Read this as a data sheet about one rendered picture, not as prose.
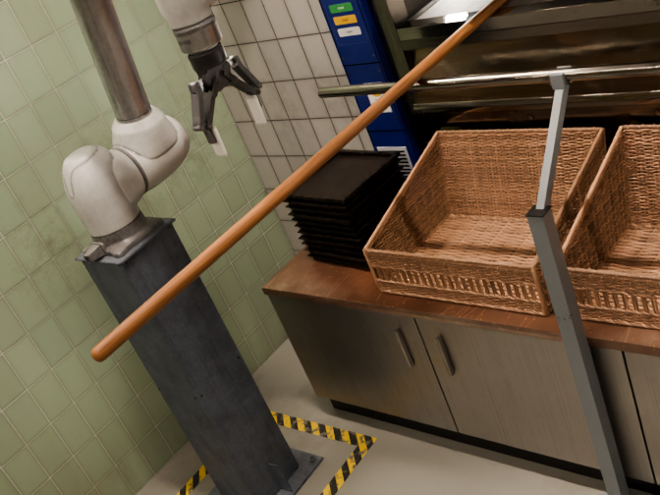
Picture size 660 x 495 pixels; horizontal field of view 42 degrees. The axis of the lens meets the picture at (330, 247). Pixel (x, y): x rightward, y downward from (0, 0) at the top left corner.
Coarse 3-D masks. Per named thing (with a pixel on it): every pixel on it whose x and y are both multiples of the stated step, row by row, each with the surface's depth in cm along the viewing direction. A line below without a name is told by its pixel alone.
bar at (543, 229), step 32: (608, 64) 176; (640, 64) 171; (320, 96) 232; (544, 160) 183; (544, 192) 181; (544, 224) 180; (544, 256) 185; (576, 320) 193; (576, 352) 197; (576, 384) 203; (608, 416) 209; (608, 448) 210; (608, 480) 218
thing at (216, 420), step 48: (144, 240) 233; (144, 288) 233; (192, 288) 246; (144, 336) 246; (192, 336) 247; (192, 384) 248; (240, 384) 262; (192, 432) 268; (240, 432) 263; (336, 432) 293; (192, 480) 299; (240, 480) 268; (288, 480) 280; (336, 480) 273
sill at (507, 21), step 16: (560, 0) 220; (576, 0) 215; (592, 0) 211; (608, 0) 207; (624, 0) 204; (640, 0) 202; (656, 0) 199; (448, 16) 243; (464, 16) 238; (496, 16) 228; (512, 16) 225; (528, 16) 222; (544, 16) 219; (560, 16) 217; (576, 16) 214; (592, 16) 211; (608, 16) 209; (400, 32) 251; (416, 32) 247; (432, 32) 244; (448, 32) 241
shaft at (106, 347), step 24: (504, 0) 232; (480, 24) 225; (384, 96) 199; (360, 120) 193; (336, 144) 187; (312, 168) 182; (288, 192) 177; (264, 216) 173; (216, 240) 166; (192, 264) 161; (168, 288) 157; (144, 312) 153; (120, 336) 150; (96, 360) 148
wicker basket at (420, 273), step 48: (432, 144) 259; (480, 144) 252; (528, 144) 240; (576, 144) 231; (432, 192) 262; (480, 192) 258; (528, 192) 246; (576, 192) 215; (384, 240) 247; (432, 240) 260; (480, 240) 250; (528, 240) 241; (384, 288) 245; (432, 288) 231; (480, 288) 220; (528, 288) 209
